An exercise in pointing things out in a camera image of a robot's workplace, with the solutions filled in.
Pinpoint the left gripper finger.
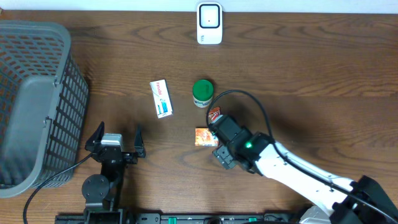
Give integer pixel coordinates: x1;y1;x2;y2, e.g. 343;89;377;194
134;125;146;157
85;121;104;146

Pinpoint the small orange box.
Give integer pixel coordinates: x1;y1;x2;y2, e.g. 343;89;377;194
195;128;219;147

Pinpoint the orange Top candy bar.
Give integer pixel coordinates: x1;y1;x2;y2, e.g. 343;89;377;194
208;106;221;123

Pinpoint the green lidded jar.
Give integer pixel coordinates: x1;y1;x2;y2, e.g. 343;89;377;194
192;80;214;108

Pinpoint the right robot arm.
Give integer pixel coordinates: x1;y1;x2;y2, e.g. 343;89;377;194
206;115;397;223

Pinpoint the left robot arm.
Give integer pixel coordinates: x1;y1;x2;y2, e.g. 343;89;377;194
81;122;146;224

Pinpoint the grey plastic basket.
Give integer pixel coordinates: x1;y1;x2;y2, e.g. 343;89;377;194
1;21;89;198

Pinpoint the right black cable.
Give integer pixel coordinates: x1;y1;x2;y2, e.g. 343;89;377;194
205;89;398;224

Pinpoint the black cable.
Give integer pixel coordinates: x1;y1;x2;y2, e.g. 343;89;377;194
22;152;94;224
205;89;398;224

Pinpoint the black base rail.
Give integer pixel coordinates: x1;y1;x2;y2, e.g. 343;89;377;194
54;213;300;224

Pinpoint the left black cable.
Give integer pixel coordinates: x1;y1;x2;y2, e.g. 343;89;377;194
22;152;94;224

